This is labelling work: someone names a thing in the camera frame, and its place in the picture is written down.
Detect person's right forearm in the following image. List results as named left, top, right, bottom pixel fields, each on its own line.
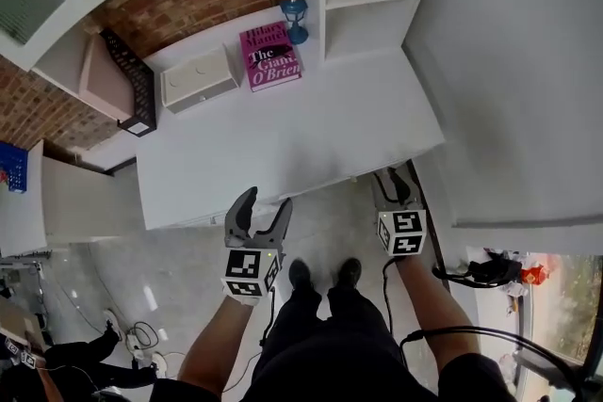
left=392, top=255, right=482, bottom=374

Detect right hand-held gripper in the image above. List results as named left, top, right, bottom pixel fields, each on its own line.
left=371, top=169, right=428, bottom=258

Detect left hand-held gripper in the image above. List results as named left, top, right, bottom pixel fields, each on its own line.
left=220, top=185, right=295, bottom=309

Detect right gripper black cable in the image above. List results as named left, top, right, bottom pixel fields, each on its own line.
left=381, top=255, right=599, bottom=402

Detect white box speaker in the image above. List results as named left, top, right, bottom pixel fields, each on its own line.
left=159, top=43, right=242, bottom=116

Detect pink book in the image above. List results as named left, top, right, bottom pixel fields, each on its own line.
left=237, top=20, right=303, bottom=93

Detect person's left forearm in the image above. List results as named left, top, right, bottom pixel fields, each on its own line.
left=176, top=294, right=258, bottom=396

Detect person's black shoe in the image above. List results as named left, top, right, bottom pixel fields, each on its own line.
left=287, top=259, right=314, bottom=294
left=335, top=257, right=364, bottom=289

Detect black mesh file holder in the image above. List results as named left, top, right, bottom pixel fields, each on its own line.
left=98, top=27, right=158, bottom=138

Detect white low cabinet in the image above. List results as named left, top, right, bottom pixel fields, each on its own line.
left=0, top=137, right=143, bottom=258

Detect white desk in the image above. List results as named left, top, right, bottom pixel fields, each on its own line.
left=135, top=45, right=448, bottom=232

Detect red packet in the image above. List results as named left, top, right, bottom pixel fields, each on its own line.
left=519, top=263, right=551, bottom=287

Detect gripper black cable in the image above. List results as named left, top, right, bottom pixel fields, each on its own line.
left=258, top=285, right=285, bottom=348
left=381, top=255, right=599, bottom=402

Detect white window ledge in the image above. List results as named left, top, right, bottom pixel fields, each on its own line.
left=463, top=246, right=534, bottom=347

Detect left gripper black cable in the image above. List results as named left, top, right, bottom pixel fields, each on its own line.
left=258, top=285, right=285, bottom=348

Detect person's right black shoe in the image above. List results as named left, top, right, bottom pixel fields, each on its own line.
left=335, top=257, right=364, bottom=289

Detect person's black trousers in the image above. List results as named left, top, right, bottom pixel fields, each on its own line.
left=225, top=284, right=447, bottom=402

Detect black-framed window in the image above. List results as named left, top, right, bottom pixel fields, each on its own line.
left=516, top=252, right=603, bottom=394

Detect blue plastic crate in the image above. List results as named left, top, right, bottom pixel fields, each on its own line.
left=0, top=140, right=30, bottom=194

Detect person's left black shoe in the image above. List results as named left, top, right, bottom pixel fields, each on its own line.
left=287, top=259, right=314, bottom=294

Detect black floor cable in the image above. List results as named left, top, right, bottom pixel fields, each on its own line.
left=130, top=320, right=158, bottom=350

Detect pink folder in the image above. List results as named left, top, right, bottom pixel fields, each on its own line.
left=76, top=32, right=136, bottom=124

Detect black bag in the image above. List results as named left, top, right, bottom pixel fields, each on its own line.
left=432, top=249, right=525, bottom=290

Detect small blue lantern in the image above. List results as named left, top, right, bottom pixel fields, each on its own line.
left=279, top=0, right=311, bottom=46

